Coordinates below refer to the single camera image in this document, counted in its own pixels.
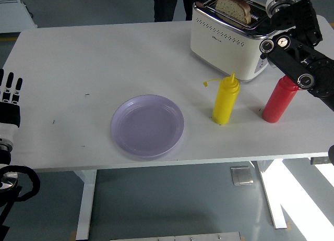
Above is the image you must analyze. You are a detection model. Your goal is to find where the purple round plate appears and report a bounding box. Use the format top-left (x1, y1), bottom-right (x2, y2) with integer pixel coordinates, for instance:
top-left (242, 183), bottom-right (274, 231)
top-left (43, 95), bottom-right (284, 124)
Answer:
top-left (110, 94), bottom-right (185, 158)

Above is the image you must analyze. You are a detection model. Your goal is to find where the white table leg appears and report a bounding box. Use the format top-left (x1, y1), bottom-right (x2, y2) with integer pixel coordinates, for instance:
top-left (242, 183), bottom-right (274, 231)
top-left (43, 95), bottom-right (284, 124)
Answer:
top-left (75, 170), bottom-right (98, 240)
top-left (252, 160), bottom-right (292, 230)

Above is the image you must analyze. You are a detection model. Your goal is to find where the bread slice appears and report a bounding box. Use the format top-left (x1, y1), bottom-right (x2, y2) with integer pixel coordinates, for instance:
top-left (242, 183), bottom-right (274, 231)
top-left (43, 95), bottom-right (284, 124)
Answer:
top-left (214, 0), bottom-right (252, 25)

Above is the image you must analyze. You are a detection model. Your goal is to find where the metal floor socket cover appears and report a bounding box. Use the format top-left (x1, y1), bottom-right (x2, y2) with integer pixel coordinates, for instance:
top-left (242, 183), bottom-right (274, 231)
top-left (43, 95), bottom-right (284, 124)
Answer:
top-left (230, 165), bottom-right (254, 186)

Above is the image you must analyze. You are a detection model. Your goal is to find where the person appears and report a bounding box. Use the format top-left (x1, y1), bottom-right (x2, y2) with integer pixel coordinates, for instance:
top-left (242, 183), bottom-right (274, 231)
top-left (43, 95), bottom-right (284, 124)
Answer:
top-left (148, 0), bottom-right (196, 22)

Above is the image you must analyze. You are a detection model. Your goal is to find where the white cabinet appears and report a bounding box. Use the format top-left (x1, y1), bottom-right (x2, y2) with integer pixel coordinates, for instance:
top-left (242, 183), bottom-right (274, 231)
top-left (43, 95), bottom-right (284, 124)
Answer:
top-left (0, 0), bottom-right (39, 33)

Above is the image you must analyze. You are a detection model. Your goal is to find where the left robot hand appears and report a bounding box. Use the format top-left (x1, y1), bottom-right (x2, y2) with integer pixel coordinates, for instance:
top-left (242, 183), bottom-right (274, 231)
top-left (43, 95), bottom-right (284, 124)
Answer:
top-left (0, 68), bottom-right (23, 146)

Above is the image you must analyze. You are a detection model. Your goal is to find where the red squeeze bottle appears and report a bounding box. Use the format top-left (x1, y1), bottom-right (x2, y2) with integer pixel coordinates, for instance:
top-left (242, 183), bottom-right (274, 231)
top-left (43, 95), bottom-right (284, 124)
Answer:
top-left (261, 74), bottom-right (301, 124)

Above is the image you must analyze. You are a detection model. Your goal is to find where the yellow squeeze bottle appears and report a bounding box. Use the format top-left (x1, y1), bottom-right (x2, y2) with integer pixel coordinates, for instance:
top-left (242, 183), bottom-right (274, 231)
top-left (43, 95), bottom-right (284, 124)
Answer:
top-left (203, 72), bottom-right (240, 126)

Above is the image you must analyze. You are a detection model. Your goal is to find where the cream two-slot toaster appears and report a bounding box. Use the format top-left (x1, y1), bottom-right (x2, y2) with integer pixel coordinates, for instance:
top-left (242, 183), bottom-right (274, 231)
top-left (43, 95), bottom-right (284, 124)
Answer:
top-left (189, 0), bottom-right (275, 82)

